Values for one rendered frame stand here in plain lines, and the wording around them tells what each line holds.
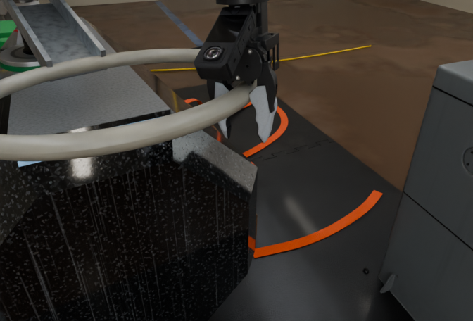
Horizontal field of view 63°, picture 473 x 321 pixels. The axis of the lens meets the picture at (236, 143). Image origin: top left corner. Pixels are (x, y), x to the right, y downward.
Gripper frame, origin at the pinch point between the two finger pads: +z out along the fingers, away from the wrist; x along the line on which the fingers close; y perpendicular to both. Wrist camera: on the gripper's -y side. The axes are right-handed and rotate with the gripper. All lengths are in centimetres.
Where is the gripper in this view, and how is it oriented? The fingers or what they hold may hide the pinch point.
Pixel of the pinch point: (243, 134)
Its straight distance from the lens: 58.4
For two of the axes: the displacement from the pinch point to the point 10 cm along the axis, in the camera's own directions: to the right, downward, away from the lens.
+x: -9.2, -1.2, 3.7
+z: 0.6, 9.0, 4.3
